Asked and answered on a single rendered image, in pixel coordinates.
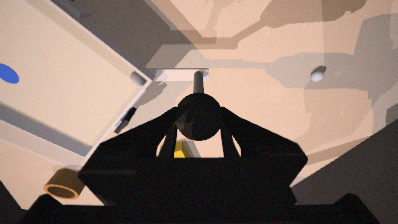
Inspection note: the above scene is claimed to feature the yellow block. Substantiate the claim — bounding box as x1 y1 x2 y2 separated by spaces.
174 141 191 157

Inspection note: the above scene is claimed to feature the small silver ball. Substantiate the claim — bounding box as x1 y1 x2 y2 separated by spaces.
310 70 324 82

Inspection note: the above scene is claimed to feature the brown hollow cylinder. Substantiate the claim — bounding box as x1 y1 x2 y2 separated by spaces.
43 169 85 200

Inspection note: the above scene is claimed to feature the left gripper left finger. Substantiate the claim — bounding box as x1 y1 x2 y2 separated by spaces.
90 107 178 157

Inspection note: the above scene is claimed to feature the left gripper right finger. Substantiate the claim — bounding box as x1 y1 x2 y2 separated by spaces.
220 106 308 186

